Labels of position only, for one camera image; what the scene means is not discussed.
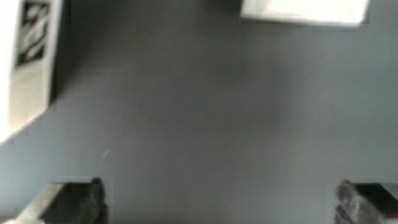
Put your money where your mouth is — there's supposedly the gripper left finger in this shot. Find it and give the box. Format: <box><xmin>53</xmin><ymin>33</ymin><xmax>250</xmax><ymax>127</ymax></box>
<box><xmin>10</xmin><ymin>178</ymin><xmax>108</xmax><ymax>224</ymax></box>

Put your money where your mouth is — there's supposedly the white square tabletop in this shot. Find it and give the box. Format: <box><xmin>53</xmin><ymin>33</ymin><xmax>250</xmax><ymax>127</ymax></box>
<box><xmin>0</xmin><ymin>0</ymin><xmax>63</xmax><ymax>144</ymax></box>

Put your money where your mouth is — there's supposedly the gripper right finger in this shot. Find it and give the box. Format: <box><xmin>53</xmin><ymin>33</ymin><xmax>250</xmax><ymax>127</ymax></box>
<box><xmin>333</xmin><ymin>180</ymin><xmax>398</xmax><ymax>224</ymax></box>

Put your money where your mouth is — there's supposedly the white table leg with tag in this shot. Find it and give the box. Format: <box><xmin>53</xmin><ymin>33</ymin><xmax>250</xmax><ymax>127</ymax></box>
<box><xmin>239</xmin><ymin>0</ymin><xmax>371</xmax><ymax>27</ymax></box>

